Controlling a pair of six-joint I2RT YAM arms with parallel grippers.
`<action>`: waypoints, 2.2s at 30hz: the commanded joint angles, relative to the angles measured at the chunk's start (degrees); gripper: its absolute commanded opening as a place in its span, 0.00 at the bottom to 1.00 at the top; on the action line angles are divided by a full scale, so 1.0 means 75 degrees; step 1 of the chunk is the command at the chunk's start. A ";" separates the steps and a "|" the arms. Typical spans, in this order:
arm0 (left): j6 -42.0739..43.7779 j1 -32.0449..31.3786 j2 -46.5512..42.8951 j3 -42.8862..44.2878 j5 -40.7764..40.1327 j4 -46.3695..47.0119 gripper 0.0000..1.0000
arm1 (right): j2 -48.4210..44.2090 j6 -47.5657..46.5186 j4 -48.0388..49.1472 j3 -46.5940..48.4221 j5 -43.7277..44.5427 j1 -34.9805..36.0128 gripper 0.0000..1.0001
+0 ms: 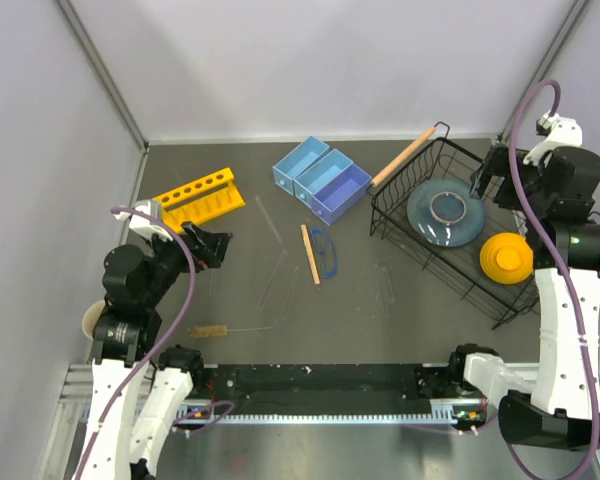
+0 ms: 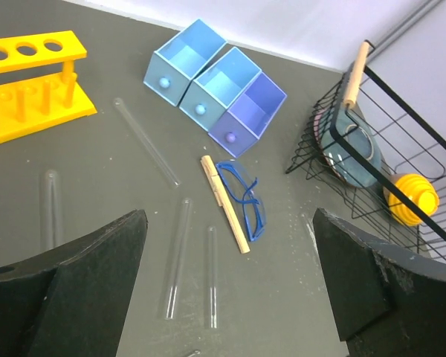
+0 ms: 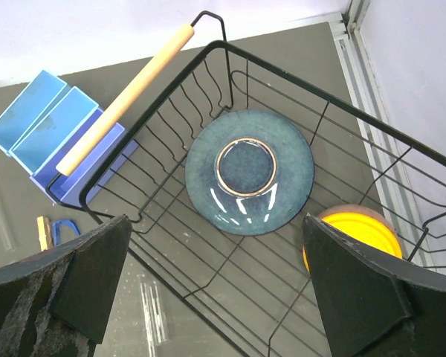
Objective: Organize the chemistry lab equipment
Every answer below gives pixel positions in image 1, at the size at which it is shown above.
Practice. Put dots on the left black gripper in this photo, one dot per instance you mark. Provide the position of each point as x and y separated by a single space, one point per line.
206 248

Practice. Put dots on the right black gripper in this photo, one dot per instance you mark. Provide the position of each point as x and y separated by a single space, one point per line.
497 162

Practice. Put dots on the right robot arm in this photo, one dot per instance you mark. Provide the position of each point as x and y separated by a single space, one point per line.
561 409

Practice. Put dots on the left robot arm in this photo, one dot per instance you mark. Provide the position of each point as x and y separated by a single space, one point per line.
125 435

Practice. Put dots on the yellow test tube rack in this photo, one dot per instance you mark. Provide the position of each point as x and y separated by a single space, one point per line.
200 200

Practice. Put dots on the blue ceramic plate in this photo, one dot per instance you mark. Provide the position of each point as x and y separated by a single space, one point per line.
444 214

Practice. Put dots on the test tube brush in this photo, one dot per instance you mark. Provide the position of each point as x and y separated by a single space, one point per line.
211 331

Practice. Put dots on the yellow ribbed bowl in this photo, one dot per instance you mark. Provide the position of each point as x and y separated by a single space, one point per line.
506 258

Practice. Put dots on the wooden stick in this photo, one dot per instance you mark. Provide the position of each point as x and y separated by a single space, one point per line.
310 253

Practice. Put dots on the light blue drawer box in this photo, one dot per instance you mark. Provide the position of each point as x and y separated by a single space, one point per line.
299 159

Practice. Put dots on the blue safety glasses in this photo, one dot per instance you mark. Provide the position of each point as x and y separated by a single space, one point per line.
325 250

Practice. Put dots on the middle blue drawer box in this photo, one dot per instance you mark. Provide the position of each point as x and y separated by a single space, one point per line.
318 175

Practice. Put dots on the paper cup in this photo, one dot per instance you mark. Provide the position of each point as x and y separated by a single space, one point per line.
91 317

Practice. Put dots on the purple drawer box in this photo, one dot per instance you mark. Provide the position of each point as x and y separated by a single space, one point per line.
340 194

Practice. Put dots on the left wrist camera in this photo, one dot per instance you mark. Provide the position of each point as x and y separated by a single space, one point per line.
143 227

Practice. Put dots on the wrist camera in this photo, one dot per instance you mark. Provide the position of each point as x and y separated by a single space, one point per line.
143 227
557 131

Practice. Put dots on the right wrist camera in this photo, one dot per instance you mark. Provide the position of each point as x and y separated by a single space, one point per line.
557 131

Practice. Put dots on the black wire dish rack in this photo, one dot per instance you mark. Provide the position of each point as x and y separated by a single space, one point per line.
560 191

